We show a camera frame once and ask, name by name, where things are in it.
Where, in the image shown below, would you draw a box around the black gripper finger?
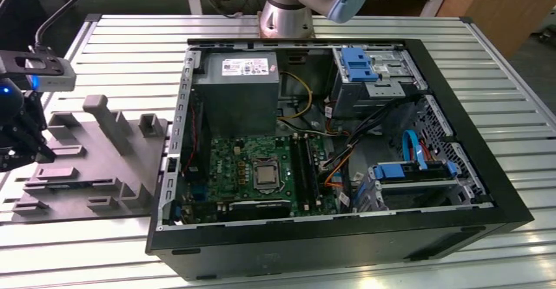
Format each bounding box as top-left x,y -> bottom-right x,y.
21,89 -> 58,165
0,131 -> 40,173

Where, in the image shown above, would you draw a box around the black RAM slot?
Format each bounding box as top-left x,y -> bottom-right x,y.
310,134 -> 325,207

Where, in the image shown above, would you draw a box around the grey parts rack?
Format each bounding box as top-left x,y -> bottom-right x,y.
10,93 -> 173,227

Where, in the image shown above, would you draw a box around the black case fan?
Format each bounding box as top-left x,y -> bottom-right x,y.
185,98 -> 208,178

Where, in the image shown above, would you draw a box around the grey power supply unit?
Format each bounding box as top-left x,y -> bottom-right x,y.
193,51 -> 280,139

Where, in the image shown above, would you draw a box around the green motherboard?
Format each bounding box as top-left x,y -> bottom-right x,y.
206,135 -> 348,221

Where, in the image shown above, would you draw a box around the metal socket cover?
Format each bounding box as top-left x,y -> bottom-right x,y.
249,157 -> 288,196

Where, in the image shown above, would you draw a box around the silver CPU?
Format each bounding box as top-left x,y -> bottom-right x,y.
253,165 -> 281,186

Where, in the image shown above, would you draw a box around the black graphics card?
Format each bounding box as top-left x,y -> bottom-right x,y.
225,199 -> 293,221

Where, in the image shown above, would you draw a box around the blue drive latch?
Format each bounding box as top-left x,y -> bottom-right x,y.
340,46 -> 377,83

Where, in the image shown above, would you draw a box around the silver optical drive cage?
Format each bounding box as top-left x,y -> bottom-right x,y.
332,46 -> 429,119

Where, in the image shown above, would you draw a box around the black PC case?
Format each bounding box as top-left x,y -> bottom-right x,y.
145,36 -> 534,282

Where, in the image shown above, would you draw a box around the hard disk in blue carrier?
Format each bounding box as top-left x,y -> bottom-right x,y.
368,160 -> 460,186

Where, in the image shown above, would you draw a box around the silver disk bay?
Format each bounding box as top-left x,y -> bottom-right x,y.
350,167 -> 482,213

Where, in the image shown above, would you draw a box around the wooden cabinet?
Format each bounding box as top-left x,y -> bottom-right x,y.
433,0 -> 556,59

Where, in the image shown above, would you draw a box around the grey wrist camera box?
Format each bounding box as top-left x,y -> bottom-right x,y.
0,49 -> 77,93

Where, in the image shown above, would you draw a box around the black camera cable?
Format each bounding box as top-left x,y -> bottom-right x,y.
33,0 -> 97,53

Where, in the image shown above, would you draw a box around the red black twisted wire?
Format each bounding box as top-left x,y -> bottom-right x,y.
180,102 -> 205,176

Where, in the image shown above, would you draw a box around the yellow wire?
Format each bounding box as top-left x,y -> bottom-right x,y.
277,70 -> 314,120

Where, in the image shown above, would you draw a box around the grey black power wires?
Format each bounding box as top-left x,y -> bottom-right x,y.
277,119 -> 350,139

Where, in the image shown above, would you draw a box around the red wires white connector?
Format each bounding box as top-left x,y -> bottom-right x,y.
321,96 -> 337,120

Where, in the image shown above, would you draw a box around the orange yellow red wires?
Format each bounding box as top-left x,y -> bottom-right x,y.
322,167 -> 350,191

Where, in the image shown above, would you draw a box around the black white wire bundle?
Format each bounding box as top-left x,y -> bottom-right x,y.
318,135 -> 364,172

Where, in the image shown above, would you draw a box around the flat black cable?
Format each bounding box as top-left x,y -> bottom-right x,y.
322,95 -> 420,172

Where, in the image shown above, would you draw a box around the blue flat data cable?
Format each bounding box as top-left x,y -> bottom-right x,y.
400,128 -> 430,170

